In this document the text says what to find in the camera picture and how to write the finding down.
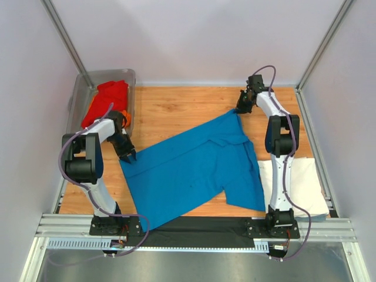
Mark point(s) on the left aluminium frame post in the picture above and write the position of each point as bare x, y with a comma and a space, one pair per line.
66, 39

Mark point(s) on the folded white t shirt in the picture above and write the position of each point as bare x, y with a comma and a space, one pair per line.
305, 189

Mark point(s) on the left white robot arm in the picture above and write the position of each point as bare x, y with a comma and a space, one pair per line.
81, 163

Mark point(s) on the right aluminium frame post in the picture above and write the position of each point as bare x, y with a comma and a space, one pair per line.
325, 42

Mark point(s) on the red t shirt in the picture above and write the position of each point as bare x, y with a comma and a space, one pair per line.
114, 92

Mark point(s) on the folded light blue t shirt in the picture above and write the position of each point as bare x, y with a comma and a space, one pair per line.
313, 218

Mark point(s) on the orange t shirt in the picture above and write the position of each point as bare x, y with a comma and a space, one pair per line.
98, 107

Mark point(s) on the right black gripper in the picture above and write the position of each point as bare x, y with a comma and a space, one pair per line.
240, 108

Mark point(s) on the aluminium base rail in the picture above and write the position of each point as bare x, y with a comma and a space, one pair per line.
64, 225

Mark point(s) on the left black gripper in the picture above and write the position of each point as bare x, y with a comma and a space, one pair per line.
128, 149

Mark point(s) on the aluminium frame post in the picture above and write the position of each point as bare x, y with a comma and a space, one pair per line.
66, 39
325, 42

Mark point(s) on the clear plastic bin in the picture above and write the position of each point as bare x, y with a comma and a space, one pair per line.
83, 94

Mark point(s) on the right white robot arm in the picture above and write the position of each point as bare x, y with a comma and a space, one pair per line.
281, 142

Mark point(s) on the slotted grey cable duct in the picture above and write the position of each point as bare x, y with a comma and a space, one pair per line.
84, 244

